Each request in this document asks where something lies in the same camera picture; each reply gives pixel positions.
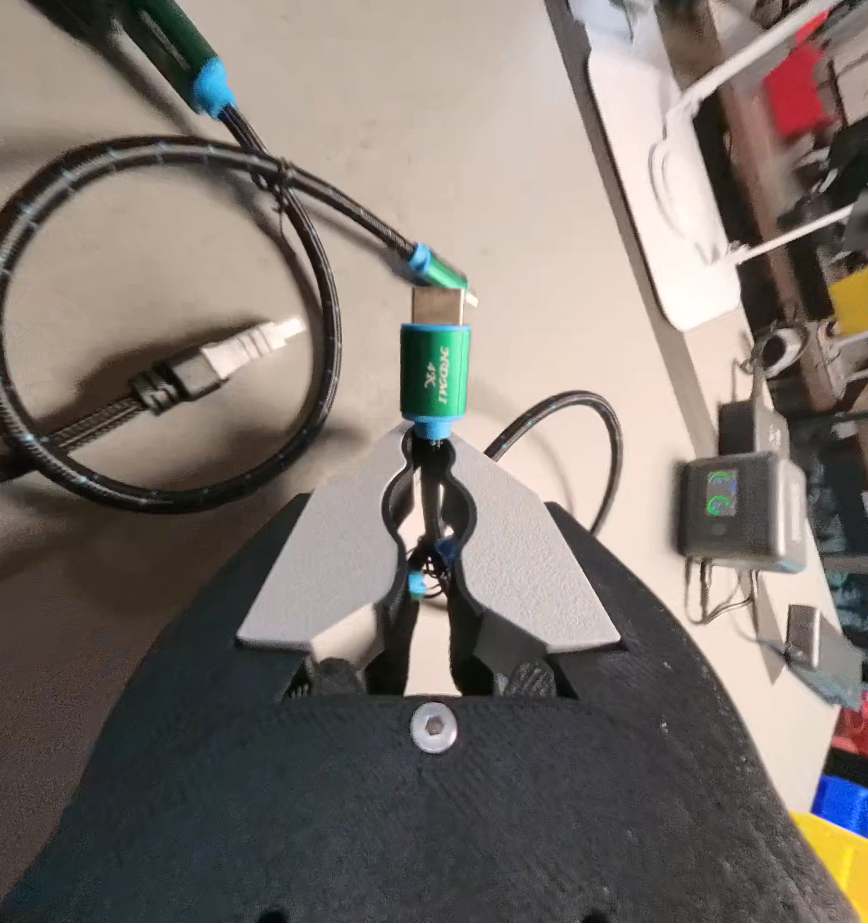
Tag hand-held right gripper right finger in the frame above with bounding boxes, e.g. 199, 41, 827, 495
440, 433, 622, 679

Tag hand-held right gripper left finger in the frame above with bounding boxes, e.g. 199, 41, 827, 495
236, 422, 415, 664

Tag black braided switch cable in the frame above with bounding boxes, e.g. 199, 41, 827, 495
0, 317, 309, 495

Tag dark grey power bank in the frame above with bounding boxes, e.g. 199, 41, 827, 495
675, 453, 810, 574

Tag black power adapter brick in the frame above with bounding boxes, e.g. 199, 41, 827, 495
717, 371, 792, 457

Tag grey flat battery pack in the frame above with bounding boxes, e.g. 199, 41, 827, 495
783, 606, 864, 704

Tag grey black round device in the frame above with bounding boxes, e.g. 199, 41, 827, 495
755, 324, 810, 376

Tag red plastic bin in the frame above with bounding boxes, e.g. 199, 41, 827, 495
762, 14, 839, 141
831, 692, 868, 765

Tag blue plastic bin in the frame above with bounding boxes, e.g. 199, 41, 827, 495
812, 775, 868, 841

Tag small yellow bin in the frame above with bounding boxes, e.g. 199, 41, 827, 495
829, 267, 868, 336

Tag wooden workbench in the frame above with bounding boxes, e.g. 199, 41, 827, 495
715, 0, 868, 578

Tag yellow plastic bin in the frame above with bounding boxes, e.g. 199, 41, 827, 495
791, 811, 868, 923

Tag black charging cable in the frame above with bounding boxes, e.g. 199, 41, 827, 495
682, 559, 759, 624

